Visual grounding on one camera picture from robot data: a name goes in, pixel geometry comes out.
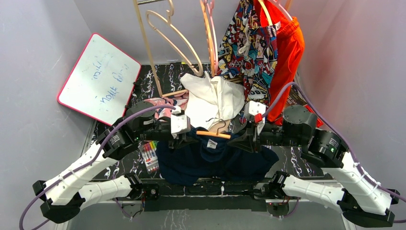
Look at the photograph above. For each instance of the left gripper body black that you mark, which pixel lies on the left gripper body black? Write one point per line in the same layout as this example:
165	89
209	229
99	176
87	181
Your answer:
157	132

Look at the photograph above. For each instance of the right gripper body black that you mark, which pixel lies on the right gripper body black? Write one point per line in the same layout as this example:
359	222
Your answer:
272	135

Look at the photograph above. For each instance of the navy blue shorts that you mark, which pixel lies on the navy blue shorts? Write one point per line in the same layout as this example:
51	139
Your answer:
212	157

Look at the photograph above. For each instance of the orange hanger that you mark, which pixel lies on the orange hanger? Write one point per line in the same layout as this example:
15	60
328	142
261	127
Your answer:
213	134

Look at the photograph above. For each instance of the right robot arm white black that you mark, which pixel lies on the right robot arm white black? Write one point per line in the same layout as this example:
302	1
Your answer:
359	198

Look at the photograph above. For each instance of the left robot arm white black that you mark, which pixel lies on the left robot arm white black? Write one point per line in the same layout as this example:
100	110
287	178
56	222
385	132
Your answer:
65	195

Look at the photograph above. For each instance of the beige shorts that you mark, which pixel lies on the beige shorts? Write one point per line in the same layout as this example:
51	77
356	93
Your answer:
221	127

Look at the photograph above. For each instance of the white shorts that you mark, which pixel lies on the white shorts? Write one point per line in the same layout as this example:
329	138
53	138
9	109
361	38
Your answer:
211	99

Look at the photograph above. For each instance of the comic print shorts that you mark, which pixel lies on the comic print shorts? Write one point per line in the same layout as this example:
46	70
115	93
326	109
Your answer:
249	51

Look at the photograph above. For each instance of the orange shorts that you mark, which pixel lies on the orange shorts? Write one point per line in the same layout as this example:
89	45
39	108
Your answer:
289	41

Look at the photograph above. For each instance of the yellow hanger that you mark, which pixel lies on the yellow hanger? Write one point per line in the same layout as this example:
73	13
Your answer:
268	17

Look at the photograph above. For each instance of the beige wooden hanger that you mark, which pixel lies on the beige wooden hanger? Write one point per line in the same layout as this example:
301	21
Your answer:
162	24

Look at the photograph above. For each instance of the pink hanger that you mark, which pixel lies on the pink hanger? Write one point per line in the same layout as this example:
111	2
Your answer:
207	7

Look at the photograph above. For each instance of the colour marker pack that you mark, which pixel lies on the colour marker pack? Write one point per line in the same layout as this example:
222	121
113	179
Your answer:
150	159

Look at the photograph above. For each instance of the dark book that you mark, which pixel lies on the dark book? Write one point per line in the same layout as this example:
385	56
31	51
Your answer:
295	98

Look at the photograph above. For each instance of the red plastic bin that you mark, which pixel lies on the red plastic bin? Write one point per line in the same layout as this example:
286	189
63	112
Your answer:
319	122

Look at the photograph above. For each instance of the pink framed whiteboard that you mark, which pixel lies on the pink framed whiteboard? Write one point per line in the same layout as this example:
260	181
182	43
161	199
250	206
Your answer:
101	82

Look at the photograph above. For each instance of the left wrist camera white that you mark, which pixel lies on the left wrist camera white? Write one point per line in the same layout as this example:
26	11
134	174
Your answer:
179	122

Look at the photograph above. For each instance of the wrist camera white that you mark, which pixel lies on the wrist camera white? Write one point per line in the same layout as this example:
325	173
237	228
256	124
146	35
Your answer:
179	122
254	112

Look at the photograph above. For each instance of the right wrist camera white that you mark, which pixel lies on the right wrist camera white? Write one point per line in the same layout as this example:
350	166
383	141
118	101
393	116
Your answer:
254	112

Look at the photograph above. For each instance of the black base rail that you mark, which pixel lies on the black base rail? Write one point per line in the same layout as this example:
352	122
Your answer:
151	190

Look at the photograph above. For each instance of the wooden rack frame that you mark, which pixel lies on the wooden rack frame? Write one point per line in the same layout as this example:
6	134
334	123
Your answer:
147	47

